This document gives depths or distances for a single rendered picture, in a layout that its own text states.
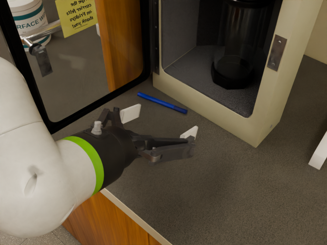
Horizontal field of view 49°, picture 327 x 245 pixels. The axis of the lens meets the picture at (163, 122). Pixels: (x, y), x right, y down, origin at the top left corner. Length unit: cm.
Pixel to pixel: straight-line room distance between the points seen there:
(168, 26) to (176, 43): 7
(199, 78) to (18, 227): 58
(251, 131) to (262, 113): 6
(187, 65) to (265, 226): 43
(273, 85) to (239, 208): 25
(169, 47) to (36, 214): 57
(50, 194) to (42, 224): 4
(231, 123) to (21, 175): 54
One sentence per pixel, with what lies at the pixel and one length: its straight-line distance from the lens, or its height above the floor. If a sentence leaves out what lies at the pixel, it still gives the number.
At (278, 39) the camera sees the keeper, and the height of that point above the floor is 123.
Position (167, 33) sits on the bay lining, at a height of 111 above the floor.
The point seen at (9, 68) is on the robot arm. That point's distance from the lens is 46.
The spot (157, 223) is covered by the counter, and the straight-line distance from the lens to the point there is 72.
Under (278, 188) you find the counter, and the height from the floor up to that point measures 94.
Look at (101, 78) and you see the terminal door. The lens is 81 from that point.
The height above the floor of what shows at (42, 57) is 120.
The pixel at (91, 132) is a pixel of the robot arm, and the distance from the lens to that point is 53.
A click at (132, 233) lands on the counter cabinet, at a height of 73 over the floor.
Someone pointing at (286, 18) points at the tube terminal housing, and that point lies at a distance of 64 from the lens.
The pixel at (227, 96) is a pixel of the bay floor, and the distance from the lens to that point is 84.
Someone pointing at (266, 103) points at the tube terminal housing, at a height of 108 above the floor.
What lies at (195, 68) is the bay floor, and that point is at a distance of 91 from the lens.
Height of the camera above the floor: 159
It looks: 48 degrees down
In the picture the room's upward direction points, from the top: straight up
